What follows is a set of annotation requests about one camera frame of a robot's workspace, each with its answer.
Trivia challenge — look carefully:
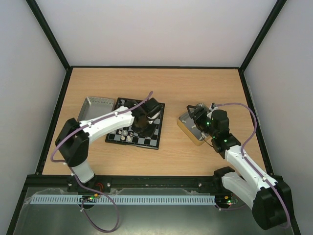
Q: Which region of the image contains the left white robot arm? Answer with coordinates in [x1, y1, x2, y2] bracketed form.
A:
[53, 98, 164, 184]

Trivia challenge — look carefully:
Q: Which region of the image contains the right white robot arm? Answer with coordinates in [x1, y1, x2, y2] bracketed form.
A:
[186, 103, 293, 230]

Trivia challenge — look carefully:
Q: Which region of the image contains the gold metal tin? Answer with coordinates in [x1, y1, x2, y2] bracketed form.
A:
[177, 103, 212, 146]

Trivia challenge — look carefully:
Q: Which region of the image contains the black and grey chessboard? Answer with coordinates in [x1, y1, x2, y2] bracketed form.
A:
[105, 98, 165, 150]

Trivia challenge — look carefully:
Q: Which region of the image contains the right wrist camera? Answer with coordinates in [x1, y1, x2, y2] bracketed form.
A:
[207, 103, 218, 116]

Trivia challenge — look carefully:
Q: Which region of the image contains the light blue cable duct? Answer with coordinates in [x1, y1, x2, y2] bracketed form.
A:
[30, 194, 216, 206]

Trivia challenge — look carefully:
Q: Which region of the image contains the black aluminium frame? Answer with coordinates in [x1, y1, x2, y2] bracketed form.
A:
[4, 0, 303, 235]

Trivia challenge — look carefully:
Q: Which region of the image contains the metal base plate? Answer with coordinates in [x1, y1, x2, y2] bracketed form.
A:
[14, 187, 294, 235]

